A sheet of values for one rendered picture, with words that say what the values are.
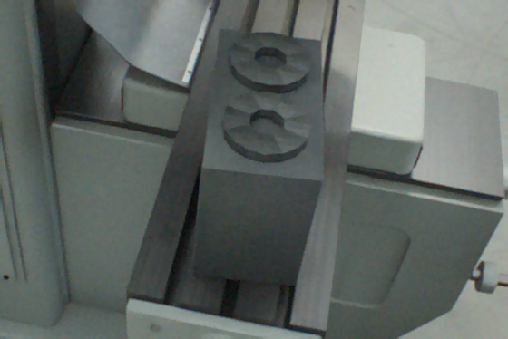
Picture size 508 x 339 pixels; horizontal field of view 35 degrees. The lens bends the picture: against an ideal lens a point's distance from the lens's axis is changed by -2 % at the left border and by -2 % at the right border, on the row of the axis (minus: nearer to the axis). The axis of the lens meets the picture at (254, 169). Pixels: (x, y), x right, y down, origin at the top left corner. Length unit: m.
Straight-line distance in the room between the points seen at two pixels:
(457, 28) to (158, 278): 2.30
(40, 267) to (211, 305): 0.80
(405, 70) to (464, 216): 0.27
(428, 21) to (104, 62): 1.81
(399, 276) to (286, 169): 0.79
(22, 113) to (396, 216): 0.65
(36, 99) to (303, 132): 0.64
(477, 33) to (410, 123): 1.80
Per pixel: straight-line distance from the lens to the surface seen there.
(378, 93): 1.35
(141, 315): 0.92
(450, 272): 1.54
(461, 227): 1.44
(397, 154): 1.32
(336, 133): 1.11
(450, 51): 2.97
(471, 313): 2.22
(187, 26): 1.35
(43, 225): 1.57
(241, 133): 0.80
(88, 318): 1.82
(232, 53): 0.89
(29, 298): 1.76
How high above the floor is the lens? 1.76
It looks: 48 degrees down
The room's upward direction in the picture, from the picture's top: 9 degrees clockwise
